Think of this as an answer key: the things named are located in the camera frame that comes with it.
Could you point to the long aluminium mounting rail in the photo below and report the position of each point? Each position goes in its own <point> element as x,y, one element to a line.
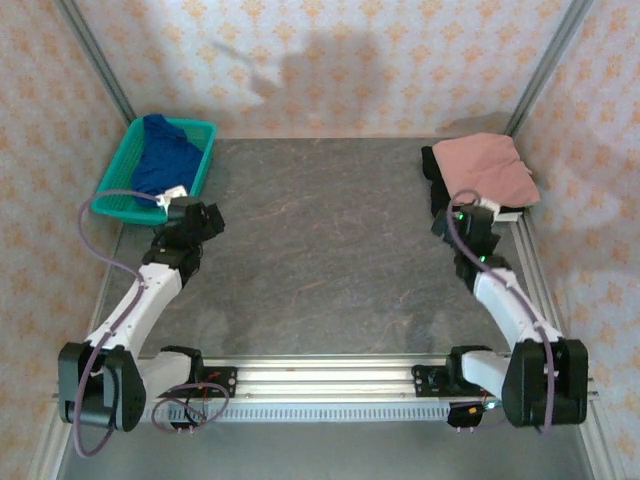
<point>325,380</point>

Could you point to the aluminium frame leg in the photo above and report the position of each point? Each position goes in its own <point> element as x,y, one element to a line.
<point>600,445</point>
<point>47,450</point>

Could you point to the black connector board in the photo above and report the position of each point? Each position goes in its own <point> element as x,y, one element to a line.
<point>462,417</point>

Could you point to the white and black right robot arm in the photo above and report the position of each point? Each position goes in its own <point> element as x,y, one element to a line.
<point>505,305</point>

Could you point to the black folded t-shirt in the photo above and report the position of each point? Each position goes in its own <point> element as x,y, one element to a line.
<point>435,190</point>

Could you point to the pink printed t-shirt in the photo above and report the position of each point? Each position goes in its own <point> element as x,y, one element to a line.
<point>485,167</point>

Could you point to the blue t-shirt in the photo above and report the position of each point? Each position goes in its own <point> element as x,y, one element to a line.
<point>165,165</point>

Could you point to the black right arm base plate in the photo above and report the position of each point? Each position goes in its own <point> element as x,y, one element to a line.
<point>425,382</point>

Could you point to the green plastic basket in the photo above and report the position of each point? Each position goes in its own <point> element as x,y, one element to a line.
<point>117,195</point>

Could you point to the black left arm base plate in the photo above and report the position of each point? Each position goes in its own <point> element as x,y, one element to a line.
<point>227,382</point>

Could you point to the aluminium frame post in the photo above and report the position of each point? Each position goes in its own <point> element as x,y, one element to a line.
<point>547,55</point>
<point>95,55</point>

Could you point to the white folded t-shirt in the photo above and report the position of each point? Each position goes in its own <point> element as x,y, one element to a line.
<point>507,215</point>

